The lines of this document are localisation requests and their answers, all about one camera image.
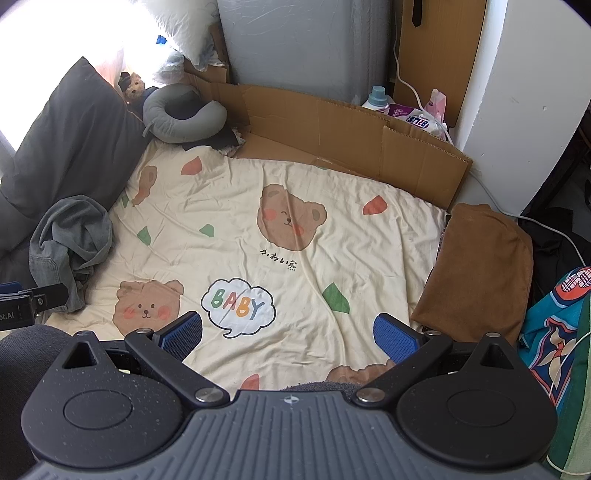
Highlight white cable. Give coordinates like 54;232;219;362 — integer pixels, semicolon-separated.
392;44;591;269

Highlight white pillow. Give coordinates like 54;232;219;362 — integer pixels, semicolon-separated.
139;0;223;66

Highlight purple white tissue pack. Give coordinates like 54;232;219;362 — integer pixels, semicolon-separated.
385;102;447;137

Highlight cream bear print blanket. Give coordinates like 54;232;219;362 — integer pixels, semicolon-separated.
44;138;450;393

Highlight white detergent bottle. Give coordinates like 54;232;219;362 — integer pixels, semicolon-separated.
361;85;396;112

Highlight blue denim pants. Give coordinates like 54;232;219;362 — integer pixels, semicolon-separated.
28;195;114;315

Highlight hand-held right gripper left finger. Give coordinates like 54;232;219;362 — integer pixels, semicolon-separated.
62;311;230;407

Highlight small teddy bear toy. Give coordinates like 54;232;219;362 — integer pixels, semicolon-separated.
117;71;148;104

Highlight grey neck pillow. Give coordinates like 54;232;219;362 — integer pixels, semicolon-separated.
142;84;228;144

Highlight black cloth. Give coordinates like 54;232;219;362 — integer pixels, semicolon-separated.
517;216;591;297

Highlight folded cardboard sheet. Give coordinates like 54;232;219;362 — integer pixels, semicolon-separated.
184;60;474;210

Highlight upright cardboard panel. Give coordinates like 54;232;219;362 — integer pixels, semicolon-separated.
392;0;488;128

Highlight dark patterned clothes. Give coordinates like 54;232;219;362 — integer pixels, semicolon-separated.
180;124;251;158

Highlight teal patterned cloth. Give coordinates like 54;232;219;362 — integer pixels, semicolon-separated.
519;265;591;416

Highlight brown folded garment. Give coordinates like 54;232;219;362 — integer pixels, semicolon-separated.
410;203;534;343

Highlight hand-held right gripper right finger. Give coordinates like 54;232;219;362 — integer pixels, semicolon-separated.
353;313;520;407

